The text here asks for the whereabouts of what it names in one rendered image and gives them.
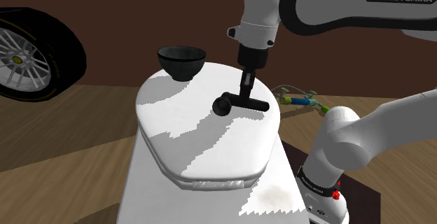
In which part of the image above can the black car wheel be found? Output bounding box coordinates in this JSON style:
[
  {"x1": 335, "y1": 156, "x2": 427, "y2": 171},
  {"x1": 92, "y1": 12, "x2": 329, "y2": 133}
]
[{"x1": 0, "y1": 6, "x2": 88, "y2": 104}]

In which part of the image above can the black flashlight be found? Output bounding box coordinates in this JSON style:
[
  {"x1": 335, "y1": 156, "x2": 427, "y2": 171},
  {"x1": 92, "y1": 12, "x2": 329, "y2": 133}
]
[{"x1": 211, "y1": 91, "x2": 271, "y2": 118}]

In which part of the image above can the green and blue toy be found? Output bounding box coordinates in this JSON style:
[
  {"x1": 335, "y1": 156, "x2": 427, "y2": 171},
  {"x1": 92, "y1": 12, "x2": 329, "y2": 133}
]
[{"x1": 271, "y1": 84, "x2": 331, "y2": 113}]

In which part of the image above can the black bowl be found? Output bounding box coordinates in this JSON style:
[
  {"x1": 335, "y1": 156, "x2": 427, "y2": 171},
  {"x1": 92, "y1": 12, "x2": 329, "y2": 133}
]
[{"x1": 157, "y1": 45, "x2": 207, "y2": 83}]

